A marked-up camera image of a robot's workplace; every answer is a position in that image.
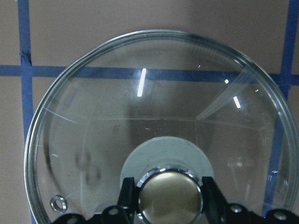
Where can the glass pot lid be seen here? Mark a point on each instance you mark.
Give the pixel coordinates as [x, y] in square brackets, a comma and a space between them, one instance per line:
[166, 108]

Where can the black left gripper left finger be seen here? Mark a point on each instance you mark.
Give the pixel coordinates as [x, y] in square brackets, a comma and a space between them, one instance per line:
[121, 213]

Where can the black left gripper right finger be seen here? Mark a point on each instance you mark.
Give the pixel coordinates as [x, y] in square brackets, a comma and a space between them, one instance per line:
[218, 211]

